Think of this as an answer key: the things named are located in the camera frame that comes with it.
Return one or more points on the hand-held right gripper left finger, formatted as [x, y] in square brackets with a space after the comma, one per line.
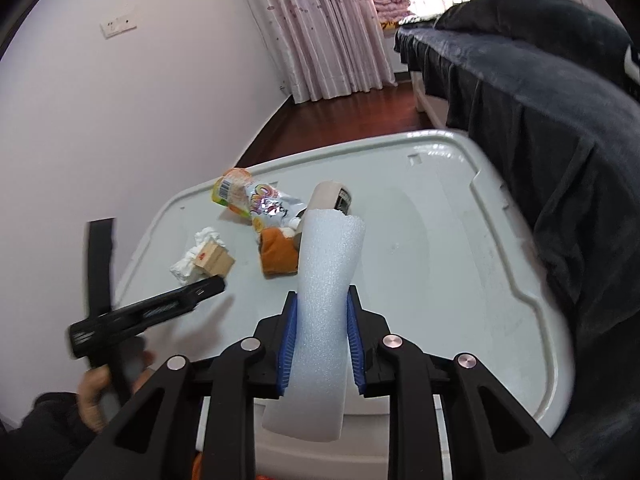
[287, 345]

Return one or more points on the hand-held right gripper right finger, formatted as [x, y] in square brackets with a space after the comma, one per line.
[356, 345]

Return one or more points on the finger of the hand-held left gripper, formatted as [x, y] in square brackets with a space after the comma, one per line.
[101, 265]
[150, 310]

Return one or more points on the white foam tube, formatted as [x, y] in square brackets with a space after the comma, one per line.
[320, 310]

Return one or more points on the small cardboard box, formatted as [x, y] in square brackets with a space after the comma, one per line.
[215, 260]

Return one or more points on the orange plastic basin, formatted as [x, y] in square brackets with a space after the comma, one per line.
[200, 470]

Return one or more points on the person's left forearm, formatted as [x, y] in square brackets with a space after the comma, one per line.
[45, 440]

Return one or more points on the person's left hand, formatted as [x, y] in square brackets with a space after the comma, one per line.
[92, 395]

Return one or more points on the white crumpled tissue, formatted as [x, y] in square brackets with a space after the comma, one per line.
[187, 262]

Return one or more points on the orange plush toy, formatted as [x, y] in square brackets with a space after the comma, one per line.
[277, 255]

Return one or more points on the silver rabbit print snack bag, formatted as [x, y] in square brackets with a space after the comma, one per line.
[265, 202]

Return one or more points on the beige tape roll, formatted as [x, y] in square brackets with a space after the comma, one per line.
[322, 195]

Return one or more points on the dark grey blanket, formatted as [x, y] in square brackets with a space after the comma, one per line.
[550, 110]

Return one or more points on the pink dotted curtain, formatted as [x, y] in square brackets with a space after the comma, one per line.
[320, 35]

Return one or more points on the yellow patterned cloth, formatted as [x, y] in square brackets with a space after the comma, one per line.
[391, 25]

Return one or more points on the folded pink quilt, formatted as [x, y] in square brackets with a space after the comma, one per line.
[390, 6]

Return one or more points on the black and white pillow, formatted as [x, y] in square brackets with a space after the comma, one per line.
[634, 62]

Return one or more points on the white wall socket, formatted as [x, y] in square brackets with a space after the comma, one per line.
[117, 27]

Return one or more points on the white bed frame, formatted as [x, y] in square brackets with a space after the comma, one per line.
[429, 102]

